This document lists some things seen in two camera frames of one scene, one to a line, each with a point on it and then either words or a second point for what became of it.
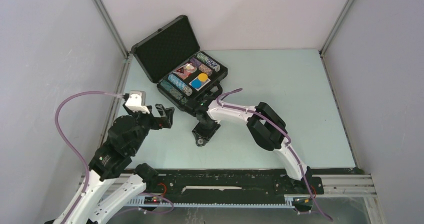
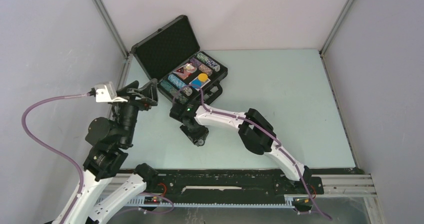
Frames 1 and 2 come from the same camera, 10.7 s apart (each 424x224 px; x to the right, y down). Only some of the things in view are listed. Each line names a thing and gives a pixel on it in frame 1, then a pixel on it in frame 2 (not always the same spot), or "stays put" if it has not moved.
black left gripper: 160,122 -> 150,97
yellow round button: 202,77 stays put
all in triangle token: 181,70 stays put
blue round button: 196,84 stays put
